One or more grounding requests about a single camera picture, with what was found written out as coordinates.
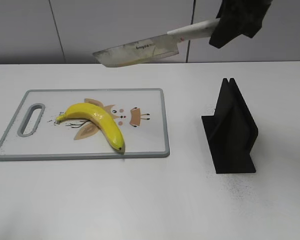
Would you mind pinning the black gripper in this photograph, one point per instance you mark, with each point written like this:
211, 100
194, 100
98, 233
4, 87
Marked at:
238, 17

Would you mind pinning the white-handled kitchen knife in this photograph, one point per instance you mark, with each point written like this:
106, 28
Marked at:
154, 48

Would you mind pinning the yellow plastic banana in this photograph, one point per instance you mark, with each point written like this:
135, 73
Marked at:
99, 117

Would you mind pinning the black knife stand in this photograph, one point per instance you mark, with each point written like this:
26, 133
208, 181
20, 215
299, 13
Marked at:
231, 132

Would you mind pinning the white grey-rimmed cutting board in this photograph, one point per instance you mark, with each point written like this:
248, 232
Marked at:
33, 134

